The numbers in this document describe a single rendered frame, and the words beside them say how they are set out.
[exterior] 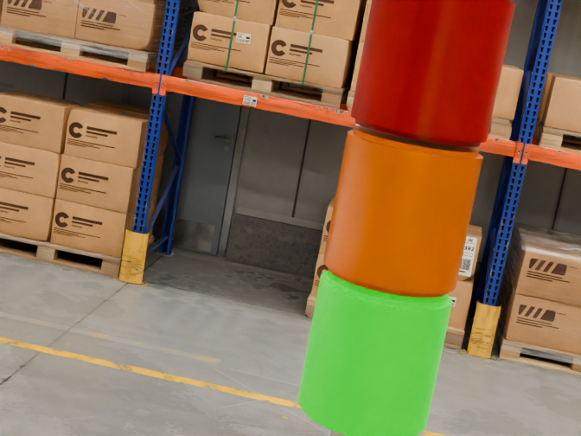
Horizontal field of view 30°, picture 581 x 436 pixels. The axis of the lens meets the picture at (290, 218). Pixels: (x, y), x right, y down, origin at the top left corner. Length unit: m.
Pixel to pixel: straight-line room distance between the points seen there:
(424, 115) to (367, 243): 0.05
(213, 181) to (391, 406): 9.14
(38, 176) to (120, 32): 1.31
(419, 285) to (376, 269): 0.02
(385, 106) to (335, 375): 0.10
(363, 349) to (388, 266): 0.03
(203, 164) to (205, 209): 0.40
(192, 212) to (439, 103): 9.24
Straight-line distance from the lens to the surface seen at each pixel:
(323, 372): 0.40
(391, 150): 0.37
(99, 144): 8.43
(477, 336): 8.15
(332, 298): 0.39
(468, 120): 0.38
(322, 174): 9.41
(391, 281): 0.38
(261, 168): 9.48
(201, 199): 9.56
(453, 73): 0.37
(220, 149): 9.47
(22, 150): 8.65
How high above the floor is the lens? 2.31
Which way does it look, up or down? 11 degrees down
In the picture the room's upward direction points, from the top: 10 degrees clockwise
